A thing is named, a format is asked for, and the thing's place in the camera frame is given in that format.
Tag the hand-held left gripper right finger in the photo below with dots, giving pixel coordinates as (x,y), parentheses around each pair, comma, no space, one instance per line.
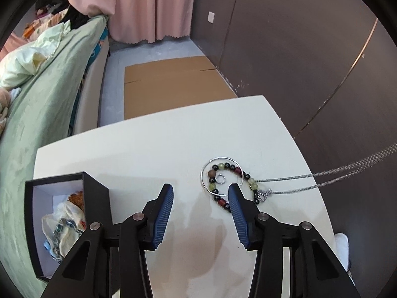
(240,217)

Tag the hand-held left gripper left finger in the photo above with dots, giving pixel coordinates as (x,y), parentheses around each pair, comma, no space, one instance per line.
(162,217)

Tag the silver bangle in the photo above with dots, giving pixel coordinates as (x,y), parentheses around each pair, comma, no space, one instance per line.
(202,175)

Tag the black box with white interior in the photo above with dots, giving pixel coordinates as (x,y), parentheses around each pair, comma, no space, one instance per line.
(96,198)

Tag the white plastic bag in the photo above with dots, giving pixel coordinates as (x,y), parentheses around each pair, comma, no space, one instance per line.
(69,214)

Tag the flat brown cardboard sheet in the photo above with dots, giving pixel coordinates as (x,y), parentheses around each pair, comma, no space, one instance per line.
(173,87)

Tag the bed with green sheet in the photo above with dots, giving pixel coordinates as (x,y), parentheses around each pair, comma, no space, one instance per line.
(40,115)

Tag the pink fleece blanket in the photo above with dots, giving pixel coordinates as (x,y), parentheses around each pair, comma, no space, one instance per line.
(3,108)

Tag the light green quilt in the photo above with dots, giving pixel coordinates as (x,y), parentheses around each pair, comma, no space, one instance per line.
(24,65)

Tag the wide pink curtain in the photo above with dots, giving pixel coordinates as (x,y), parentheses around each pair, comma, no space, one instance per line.
(139,6)

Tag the black clothing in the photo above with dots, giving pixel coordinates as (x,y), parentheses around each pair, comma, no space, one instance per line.
(76,17)

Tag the patterned pillow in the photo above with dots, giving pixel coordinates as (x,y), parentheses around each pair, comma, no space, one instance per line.
(40,26)

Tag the plush toys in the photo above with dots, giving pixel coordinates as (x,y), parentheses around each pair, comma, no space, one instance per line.
(43,10)

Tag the white wall socket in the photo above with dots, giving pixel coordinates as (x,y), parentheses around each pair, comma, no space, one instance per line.
(211,17)

